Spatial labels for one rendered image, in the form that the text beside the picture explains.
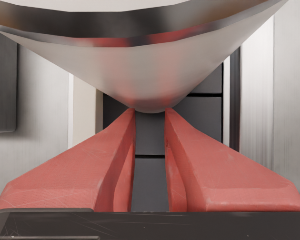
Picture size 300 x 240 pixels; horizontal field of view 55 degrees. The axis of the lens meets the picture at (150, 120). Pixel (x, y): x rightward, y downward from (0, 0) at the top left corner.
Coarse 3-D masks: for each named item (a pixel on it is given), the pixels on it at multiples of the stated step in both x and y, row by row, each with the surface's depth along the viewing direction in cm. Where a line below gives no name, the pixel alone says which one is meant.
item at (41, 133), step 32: (288, 32) 23; (32, 64) 23; (288, 64) 23; (32, 96) 23; (64, 96) 23; (288, 96) 23; (32, 128) 23; (64, 128) 23; (288, 128) 23; (0, 160) 23; (32, 160) 23; (288, 160) 23; (0, 192) 23
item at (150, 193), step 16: (208, 80) 18; (192, 96) 18; (208, 96) 18; (112, 112) 18; (192, 112) 18; (208, 112) 18; (144, 128) 18; (160, 128) 18; (208, 128) 18; (144, 144) 18; (160, 144) 18; (144, 160) 18; (160, 160) 18; (144, 176) 18; (160, 176) 18; (144, 192) 18; (160, 192) 18; (144, 208) 18; (160, 208) 18
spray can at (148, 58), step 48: (0, 0) 2; (48, 0) 2; (96, 0) 2; (144, 0) 2; (192, 0) 2; (240, 0) 2; (288, 0) 3; (48, 48) 3; (96, 48) 2; (144, 48) 2; (192, 48) 3; (144, 96) 6
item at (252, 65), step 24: (264, 24) 10; (240, 48) 10; (264, 48) 10; (240, 72) 10; (264, 72) 10; (240, 96) 10; (264, 96) 10; (240, 120) 10; (264, 120) 10; (240, 144) 10; (264, 144) 10
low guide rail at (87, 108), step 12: (84, 84) 14; (84, 96) 14; (96, 96) 15; (84, 108) 14; (96, 108) 15; (84, 120) 14; (96, 120) 15; (84, 132) 14; (96, 132) 15; (72, 144) 15
